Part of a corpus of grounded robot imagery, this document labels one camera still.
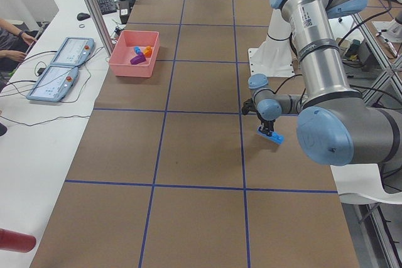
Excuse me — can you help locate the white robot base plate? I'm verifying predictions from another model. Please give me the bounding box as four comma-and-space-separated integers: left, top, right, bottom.
248, 9, 295, 78

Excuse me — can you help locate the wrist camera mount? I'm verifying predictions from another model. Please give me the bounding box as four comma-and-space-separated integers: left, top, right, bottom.
241, 99, 256, 115

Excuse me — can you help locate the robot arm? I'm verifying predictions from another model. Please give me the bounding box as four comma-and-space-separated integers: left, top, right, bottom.
242, 0, 401, 166

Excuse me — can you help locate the black keyboard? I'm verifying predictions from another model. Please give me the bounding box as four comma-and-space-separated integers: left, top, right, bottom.
96, 0, 117, 15

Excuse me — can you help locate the teach pendant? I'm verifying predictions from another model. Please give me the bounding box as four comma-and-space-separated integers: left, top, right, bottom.
26, 65, 79, 102
51, 37, 95, 67

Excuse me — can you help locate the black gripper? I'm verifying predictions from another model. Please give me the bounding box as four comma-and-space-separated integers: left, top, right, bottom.
257, 112, 276, 137

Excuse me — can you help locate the aluminium frame post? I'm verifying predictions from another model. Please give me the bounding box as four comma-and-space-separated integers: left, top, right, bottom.
84, 0, 114, 56

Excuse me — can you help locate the small blue block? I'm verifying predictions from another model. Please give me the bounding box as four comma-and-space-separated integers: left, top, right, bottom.
134, 46, 141, 55

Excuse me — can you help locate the brown paper table mat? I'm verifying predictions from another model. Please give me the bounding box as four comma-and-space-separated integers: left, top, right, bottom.
31, 0, 359, 267

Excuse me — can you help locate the lower teach pendant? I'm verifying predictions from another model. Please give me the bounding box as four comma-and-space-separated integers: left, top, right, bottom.
26, 65, 79, 102

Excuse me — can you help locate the long blue block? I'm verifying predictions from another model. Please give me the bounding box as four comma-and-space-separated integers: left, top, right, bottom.
257, 129, 285, 145

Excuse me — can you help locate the black computer mouse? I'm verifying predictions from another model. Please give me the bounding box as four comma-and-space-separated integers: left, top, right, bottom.
77, 13, 90, 21

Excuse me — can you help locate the red bottle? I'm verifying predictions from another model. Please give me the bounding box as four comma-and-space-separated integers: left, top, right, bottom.
0, 229, 36, 253

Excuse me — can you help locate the purple block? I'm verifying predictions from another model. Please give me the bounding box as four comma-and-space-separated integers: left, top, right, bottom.
130, 53, 146, 65

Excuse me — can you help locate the pink plastic box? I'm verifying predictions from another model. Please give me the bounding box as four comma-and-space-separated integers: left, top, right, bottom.
109, 30, 160, 78

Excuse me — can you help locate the upper teach pendant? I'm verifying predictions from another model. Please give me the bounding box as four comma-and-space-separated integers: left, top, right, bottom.
51, 37, 95, 67

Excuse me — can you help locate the orange block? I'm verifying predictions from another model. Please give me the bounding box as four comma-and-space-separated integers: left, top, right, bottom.
143, 46, 153, 58

